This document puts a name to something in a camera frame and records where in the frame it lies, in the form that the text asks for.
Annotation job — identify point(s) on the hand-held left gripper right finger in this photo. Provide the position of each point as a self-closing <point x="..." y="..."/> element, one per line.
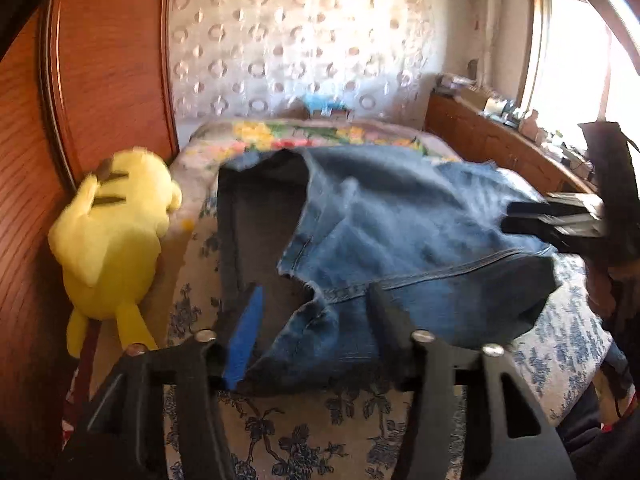
<point x="387" y="320"/>

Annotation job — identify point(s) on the pale window curtain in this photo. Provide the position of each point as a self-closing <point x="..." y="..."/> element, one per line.
<point x="487" y="25"/>

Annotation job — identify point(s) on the wooden slatted wardrobe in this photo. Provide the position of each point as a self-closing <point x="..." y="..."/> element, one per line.
<point x="100" y="60"/>

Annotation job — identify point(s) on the window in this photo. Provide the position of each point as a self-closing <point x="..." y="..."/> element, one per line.
<point x="570" y="60"/>

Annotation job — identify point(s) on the blue denim pants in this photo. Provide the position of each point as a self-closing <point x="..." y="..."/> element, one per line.
<point x="400" y="220"/>

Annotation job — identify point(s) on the circle patterned sheer curtain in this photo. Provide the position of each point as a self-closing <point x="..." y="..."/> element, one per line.
<point x="300" y="35"/>

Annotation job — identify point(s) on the cardboard box with blue cloth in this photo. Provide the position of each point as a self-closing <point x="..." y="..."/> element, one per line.
<point x="327" y="109"/>

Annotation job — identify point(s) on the colourful floral blanket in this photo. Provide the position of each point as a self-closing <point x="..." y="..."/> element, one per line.
<point x="300" y="132"/>

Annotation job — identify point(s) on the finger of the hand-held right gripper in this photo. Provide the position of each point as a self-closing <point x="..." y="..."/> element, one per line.
<point x="555" y="206"/>
<point x="555" y="235"/>

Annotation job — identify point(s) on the white plastic jug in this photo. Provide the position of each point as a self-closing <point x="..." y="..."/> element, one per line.
<point x="530" y="122"/>

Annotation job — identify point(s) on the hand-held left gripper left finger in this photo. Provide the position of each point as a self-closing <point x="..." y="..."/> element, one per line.
<point x="245" y="340"/>

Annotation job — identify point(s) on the wooden cabinet counter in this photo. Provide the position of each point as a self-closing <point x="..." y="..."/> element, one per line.
<point x="470" y="135"/>

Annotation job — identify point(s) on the person's right hand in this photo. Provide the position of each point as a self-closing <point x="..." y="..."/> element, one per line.
<point x="602" y="287"/>

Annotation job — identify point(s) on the round brown wall fixture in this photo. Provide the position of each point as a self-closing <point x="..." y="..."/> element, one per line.
<point x="471" y="66"/>

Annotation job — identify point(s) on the stack of papers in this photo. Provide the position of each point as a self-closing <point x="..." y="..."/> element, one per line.
<point x="452" y="84"/>

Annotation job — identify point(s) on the open cardboard box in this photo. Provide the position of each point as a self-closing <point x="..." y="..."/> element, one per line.
<point x="475" y="99"/>

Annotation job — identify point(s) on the yellow plush toy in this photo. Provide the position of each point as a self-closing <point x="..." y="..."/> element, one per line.
<point x="110" y="240"/>

